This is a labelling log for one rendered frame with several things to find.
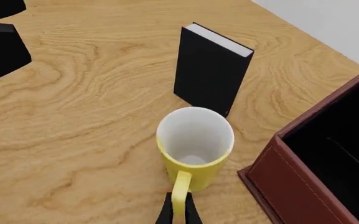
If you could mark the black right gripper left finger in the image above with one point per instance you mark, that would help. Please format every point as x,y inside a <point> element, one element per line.
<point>165,212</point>

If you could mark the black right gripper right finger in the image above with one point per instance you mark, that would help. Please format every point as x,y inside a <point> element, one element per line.
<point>192,213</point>

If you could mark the yellow and white mug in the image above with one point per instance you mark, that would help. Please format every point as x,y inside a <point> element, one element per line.
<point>194,140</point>

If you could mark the red-brown desk caddy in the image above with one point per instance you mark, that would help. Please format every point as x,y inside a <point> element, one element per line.
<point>316,168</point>

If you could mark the black hardcover book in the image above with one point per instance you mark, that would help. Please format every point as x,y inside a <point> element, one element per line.
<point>210,77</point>

